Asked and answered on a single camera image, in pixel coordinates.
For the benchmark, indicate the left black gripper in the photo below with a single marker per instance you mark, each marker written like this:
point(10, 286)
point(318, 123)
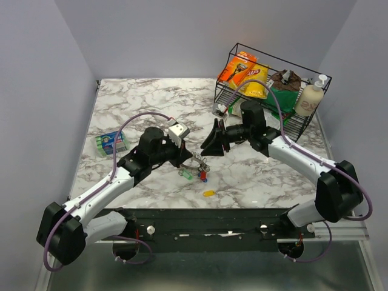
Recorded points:
point(182, 154)

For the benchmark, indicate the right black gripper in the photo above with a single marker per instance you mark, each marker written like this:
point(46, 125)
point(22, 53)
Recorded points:
point(216, 149)

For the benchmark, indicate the green key tag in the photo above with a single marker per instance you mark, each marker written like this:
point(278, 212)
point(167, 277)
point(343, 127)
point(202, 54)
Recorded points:
point(186, 174)

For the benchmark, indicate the metal keyring holder with rings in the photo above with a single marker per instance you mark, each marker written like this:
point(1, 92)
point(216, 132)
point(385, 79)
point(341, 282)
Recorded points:
point(196, 164)

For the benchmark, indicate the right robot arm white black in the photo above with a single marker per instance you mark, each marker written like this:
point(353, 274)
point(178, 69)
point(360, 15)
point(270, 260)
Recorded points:
point(336, 191)

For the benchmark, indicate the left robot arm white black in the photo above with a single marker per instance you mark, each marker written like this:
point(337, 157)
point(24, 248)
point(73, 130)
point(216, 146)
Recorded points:
point(62, 231)

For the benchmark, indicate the yellow key tag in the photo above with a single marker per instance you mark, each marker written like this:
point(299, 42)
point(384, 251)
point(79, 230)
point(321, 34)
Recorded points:
point(208, 193)

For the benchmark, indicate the orange razor package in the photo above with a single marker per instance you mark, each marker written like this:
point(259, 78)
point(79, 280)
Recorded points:
point(237, 68)

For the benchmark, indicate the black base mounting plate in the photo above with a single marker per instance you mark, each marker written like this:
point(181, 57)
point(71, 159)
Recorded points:
point(178, 218)

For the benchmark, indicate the yellow chips bag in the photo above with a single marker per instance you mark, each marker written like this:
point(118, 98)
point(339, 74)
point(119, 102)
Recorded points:
point(252, 89)

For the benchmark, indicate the green sponge pack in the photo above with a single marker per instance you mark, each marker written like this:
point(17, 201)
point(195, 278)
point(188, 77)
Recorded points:
point(104, 143)

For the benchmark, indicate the dark green bag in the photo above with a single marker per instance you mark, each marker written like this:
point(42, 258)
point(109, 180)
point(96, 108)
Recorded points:
point(286, 98)

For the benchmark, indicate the brown crumpled bag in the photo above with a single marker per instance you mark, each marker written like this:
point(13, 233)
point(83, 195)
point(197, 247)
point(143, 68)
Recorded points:
point(286, 80)

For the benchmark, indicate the cream lotion pump bottle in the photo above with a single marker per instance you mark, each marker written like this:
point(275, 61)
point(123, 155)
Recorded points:
point(310, 97)

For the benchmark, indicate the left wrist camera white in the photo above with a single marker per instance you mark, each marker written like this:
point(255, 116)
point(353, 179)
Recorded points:
point(177, 131)

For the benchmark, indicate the black wire basket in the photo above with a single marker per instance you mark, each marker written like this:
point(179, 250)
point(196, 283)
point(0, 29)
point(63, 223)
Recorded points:
point(293, 123)

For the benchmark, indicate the aluminium frame rail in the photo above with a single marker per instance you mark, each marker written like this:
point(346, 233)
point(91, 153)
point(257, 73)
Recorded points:
point(114, 224)

